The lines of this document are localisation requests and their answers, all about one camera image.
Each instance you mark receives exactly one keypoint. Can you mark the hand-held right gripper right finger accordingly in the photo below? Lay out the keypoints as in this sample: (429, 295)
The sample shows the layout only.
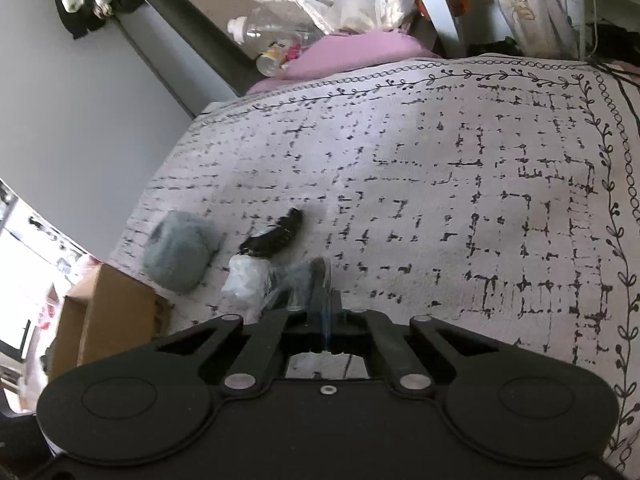
(356, 326)

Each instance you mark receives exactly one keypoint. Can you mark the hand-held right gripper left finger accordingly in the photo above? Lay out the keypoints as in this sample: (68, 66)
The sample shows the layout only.
(299, 326)

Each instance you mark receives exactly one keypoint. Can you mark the clear plastic packet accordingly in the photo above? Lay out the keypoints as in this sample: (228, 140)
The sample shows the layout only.
(290, 280)

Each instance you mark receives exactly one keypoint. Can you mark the white plastic-wrapped bundle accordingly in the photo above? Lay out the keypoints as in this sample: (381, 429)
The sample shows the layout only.
(245, 280)

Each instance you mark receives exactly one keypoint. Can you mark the black hair claw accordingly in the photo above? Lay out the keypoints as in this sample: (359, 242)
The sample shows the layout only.
(275, 237)

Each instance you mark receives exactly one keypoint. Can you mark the grey plush toy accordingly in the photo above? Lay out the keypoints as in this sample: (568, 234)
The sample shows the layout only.
(180, 252)

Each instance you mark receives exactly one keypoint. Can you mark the brown cardboard box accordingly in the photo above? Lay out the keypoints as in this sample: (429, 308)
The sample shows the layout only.
(115, 310)

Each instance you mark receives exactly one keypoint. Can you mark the white black-patterned blanket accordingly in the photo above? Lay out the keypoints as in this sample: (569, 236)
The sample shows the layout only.
(400, 185)

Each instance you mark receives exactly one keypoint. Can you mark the small labelled drink bottle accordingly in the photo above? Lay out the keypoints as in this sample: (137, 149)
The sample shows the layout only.
(270, 61)

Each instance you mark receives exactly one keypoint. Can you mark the large clear plastic bottle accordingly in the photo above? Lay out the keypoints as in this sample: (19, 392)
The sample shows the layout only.
(270, 25)

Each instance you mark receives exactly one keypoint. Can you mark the clear crumpled plastic bag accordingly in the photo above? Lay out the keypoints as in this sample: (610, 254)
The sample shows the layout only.
(355, 7)

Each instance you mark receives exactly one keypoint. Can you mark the white lace-patterned plastic bag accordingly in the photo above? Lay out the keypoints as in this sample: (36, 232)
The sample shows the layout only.
(295, 2)

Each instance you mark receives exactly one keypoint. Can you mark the clear hanging plastic bag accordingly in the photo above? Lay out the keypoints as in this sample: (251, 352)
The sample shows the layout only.
(525, 5)

